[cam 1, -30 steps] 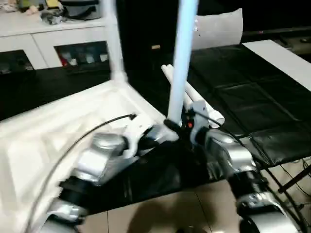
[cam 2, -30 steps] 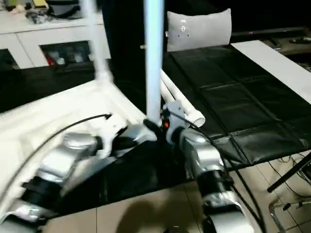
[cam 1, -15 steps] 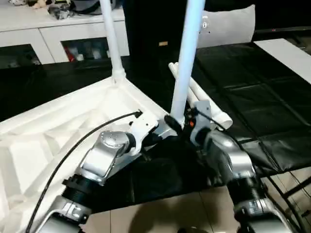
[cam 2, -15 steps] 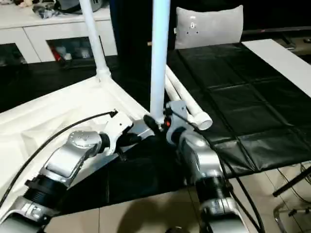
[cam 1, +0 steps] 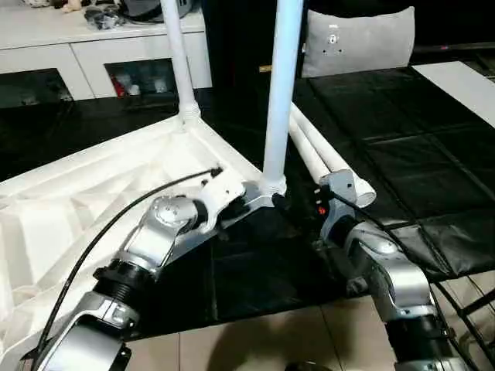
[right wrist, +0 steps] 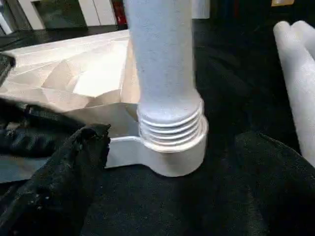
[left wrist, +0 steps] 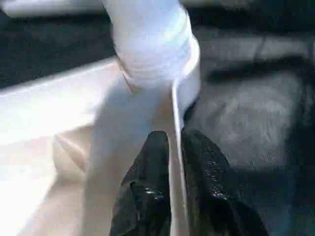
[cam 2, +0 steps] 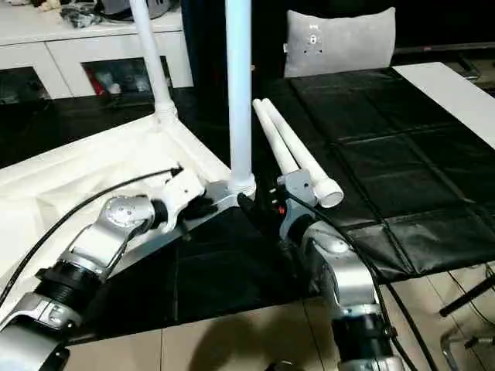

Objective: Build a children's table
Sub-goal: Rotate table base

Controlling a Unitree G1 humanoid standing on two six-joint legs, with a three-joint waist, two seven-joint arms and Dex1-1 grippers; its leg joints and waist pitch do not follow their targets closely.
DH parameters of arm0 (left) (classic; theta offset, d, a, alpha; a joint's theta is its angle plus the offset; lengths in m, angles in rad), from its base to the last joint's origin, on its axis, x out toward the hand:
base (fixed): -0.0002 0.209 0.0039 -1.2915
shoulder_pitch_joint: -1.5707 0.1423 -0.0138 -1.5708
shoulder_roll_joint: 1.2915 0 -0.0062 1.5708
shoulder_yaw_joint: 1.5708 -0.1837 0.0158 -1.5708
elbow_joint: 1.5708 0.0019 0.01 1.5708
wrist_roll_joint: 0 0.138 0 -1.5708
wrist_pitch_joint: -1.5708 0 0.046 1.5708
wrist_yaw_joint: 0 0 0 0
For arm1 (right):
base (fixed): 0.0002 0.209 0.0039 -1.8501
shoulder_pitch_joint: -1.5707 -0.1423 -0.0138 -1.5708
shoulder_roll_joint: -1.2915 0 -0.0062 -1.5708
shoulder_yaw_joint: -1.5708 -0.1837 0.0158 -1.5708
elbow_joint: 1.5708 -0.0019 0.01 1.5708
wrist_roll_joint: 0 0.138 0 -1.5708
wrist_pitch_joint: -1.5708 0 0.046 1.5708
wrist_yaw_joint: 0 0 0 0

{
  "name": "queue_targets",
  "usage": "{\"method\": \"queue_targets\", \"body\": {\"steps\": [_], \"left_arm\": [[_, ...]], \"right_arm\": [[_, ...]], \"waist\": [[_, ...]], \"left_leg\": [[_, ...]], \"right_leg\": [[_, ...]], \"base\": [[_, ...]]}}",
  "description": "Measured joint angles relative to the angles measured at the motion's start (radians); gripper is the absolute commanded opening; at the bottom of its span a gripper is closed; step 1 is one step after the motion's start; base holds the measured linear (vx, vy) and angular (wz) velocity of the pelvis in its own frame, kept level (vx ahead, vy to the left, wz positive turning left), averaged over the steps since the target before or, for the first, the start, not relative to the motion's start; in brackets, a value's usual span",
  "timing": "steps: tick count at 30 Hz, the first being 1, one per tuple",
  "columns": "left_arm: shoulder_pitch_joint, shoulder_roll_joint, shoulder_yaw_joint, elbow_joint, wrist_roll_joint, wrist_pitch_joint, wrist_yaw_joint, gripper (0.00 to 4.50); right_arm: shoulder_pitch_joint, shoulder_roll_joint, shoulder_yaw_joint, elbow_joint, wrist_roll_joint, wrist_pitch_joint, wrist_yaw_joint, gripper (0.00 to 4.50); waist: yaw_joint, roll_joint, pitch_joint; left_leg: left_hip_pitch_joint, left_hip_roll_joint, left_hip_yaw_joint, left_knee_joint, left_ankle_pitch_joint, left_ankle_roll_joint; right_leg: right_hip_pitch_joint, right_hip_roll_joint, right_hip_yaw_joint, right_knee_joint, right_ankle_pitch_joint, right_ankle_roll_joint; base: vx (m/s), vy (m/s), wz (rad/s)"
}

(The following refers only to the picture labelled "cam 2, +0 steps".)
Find dark tangled small object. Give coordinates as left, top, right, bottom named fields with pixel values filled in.
left=60, top=7, right=101, bottom=30

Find white plastic table leg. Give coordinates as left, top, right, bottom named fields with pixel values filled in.
left=225, top=0, right=256, bottom=198
left=251, top=98, right=301, bottom=175
left=259, top=98, right=344, bottom=209
left=129, top=0, right=179, bottom=121

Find black tripod leg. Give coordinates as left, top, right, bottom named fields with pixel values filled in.
left=439, top=276, right=495, bottom=318

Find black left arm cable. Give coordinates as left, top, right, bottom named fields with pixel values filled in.
left=0, top=165, right=183, bottom=306

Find black box with yellow label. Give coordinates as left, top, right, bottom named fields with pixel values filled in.
left=181, top=0, right=289, bottom=90

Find chrome metal frame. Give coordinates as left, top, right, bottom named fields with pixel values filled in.
left=440, top=332, right=495, bottom=371

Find grey rounded device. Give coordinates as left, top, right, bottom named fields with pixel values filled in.
left=98, top=0, right=173, bottom=20

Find white cabinet with glass doors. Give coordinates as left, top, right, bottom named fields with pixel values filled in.
left=0, top=5, right=194, bottom=101

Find grey cushion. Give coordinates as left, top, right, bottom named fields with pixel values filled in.
left=283, top=7, right=398, bottom=78

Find white flat board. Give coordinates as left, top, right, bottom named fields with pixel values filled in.
left=392, top=61, right=495, bottom=150

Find thin floor cables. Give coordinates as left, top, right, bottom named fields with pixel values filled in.
left=448, top=266, right=495, bottom=322

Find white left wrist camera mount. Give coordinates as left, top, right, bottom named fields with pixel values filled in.
left=152, top=168, right=206, bottom=233

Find black work mat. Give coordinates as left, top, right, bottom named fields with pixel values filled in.
left=0, top=65, right=495, bottom=341

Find white plastic table top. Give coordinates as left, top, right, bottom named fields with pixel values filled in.
left=0, top=104, right=258, bottom=306

